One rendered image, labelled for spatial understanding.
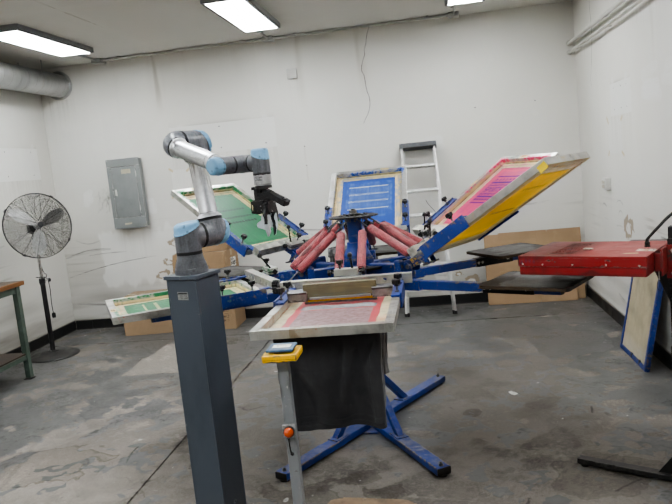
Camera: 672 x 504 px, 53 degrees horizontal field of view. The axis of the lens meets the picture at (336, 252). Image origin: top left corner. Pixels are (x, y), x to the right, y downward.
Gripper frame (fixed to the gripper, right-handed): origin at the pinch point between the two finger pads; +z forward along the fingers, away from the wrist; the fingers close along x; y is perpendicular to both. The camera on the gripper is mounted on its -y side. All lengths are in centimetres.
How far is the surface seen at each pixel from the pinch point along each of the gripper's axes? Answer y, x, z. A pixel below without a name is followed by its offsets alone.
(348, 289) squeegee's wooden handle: -10, -46, 34
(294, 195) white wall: 220, -405, 3
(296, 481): -19, 34, 92
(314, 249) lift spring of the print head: 35, -99, 21
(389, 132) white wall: 116, -439, -54
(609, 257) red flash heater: -125, -71, 26
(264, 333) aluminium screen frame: -2.9, 19.5, 38.3
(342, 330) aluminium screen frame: -33, 10, 39
